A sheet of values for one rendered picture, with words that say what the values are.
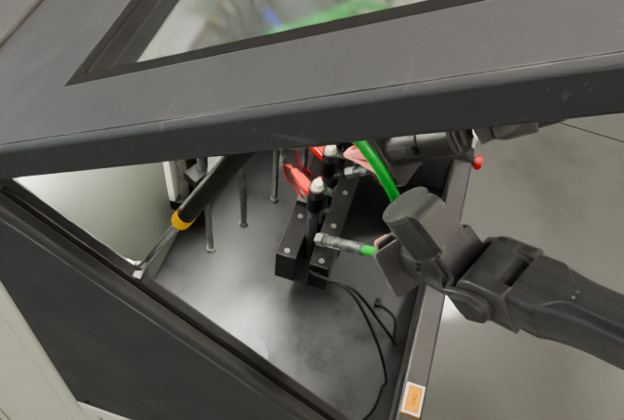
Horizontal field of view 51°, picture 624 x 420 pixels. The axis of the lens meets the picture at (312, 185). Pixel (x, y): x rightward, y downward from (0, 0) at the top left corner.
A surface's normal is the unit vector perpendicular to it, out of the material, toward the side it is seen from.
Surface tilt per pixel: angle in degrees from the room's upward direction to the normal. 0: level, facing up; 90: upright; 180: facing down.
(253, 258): 0
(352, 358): 0
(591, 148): 0
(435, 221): 37
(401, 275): 45
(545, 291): 32
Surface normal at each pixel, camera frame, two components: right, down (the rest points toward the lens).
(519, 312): -0.70, 0.62
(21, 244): -0.29, 0.75
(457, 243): 0.43, 0.00
